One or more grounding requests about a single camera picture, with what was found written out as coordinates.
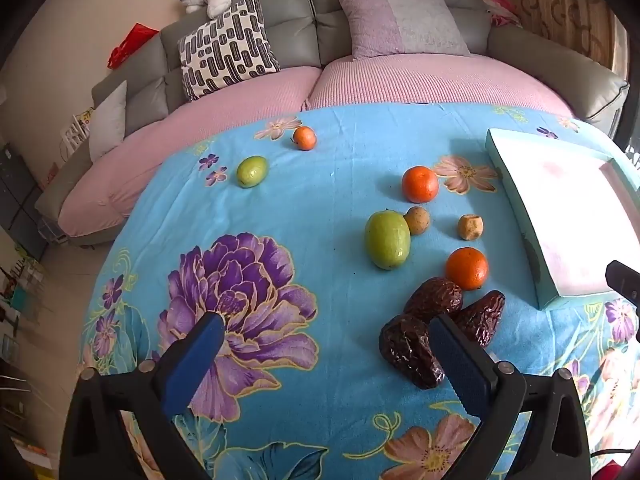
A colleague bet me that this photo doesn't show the large green jujube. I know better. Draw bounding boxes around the large green jujube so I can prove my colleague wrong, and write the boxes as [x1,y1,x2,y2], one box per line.
[364,210,412,271]

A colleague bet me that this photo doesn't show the grey sofa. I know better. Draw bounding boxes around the grey sofa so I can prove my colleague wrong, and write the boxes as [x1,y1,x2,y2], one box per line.
[34,0,630,248]

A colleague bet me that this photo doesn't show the pale tan longan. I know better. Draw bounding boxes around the pale tan longan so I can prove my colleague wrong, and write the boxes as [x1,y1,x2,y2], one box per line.
[458,214,485,241]

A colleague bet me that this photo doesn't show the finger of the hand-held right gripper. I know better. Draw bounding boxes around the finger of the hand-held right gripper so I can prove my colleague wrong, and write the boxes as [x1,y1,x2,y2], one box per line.
[605,260,640,306]

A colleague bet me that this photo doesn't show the white rack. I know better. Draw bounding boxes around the white rack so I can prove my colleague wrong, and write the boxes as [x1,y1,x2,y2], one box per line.
[60,107,96,153]

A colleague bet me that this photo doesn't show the red plastic bag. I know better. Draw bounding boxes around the red plastic bag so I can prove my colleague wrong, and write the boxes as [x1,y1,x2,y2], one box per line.
[107,23,160,71]

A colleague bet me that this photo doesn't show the teal shallow box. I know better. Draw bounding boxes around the teal shallow box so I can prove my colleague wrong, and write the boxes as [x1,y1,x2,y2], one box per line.
[486,128,640,311]

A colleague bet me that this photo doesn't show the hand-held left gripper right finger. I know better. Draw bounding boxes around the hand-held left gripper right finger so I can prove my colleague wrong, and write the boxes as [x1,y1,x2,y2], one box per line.
[428,312,592,480]

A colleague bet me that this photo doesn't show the dark brown dried date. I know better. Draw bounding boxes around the dark brown dried date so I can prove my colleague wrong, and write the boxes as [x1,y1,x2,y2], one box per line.
[452,290,507,348]
[404,276,465,323]
[378,314,446,390]

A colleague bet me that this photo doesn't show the round brown longan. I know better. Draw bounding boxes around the round brown longan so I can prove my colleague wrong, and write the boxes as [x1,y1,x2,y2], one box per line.
[404,206,431,236]

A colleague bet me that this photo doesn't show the purple grey cushion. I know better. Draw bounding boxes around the purple grey cushion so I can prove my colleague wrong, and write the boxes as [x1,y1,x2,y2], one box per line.
[335,0,472,61]

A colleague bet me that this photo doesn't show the small green jujube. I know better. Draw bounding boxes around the small green jujube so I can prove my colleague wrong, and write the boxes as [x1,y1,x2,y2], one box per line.
[236,155,270,189]

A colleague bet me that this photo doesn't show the brown patterned curtain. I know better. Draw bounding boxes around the brown patterned curtain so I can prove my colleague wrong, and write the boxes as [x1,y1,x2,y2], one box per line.
[502,0,628,73]

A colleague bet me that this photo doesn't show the pink sofa seat cover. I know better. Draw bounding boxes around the pink sofa seat cover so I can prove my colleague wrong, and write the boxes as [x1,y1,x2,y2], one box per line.
[305,54,576,121]
[57,66,321,238]

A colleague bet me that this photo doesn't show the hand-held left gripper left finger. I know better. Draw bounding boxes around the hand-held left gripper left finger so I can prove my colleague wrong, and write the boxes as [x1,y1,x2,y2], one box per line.
[59,311,227,480]

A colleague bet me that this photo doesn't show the light grey cushion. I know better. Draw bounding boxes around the light grey cushion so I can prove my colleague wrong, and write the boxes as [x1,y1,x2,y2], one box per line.
[88,80,128,163]

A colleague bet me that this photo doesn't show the black white patterned cushion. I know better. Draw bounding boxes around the black white patterned cushion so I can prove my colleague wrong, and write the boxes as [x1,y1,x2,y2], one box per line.
[177,0,281,102]

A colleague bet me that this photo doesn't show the dark cabinet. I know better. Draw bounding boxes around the dark cabinet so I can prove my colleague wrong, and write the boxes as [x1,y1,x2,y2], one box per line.
[0,142,48,261]

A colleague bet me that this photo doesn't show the small orange mandarin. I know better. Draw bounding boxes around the small orange mandarin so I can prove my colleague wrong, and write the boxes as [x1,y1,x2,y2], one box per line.
[292,126,318,151]

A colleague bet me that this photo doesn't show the blue floral blanket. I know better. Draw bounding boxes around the blue floral blanket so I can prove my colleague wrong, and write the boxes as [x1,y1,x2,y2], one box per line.
[80,102,640,480]

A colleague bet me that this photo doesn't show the pink floral cloth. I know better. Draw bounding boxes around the pink floral cloth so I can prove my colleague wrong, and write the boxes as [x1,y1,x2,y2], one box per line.
[477,0,522,28]

